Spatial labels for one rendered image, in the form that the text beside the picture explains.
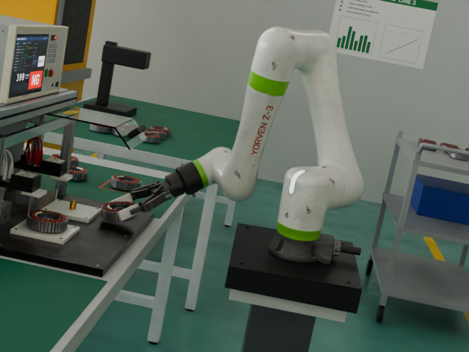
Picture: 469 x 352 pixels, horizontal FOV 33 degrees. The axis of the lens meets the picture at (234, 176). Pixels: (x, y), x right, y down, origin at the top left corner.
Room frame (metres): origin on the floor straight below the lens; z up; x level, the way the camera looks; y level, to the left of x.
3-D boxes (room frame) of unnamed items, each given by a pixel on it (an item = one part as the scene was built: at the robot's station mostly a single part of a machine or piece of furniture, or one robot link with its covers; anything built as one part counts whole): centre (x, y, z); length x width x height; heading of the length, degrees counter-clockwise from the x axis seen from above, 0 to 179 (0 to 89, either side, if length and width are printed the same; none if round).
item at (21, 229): (2.11, 0.49, 0.78); 0.15 x 0.15 x 0.01; 86
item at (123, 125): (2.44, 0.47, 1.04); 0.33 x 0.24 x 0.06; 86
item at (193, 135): (4.62, 0.53, 0.38); 1.85 x 1.10 x 0.75; 176
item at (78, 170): (2.89, 0.60, 0.77); 0.11 x 0.11 x 0.04
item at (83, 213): (2.35, 0.47, 0.78); 0.15 x 0.15 x 0.01; 86
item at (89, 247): (2.23, 0.49, 0.76); 0.64 x 0.47 x 0.02; 176
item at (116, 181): (2.89, 0.40, 0.77); 0.11 x 0.11 x 0.04
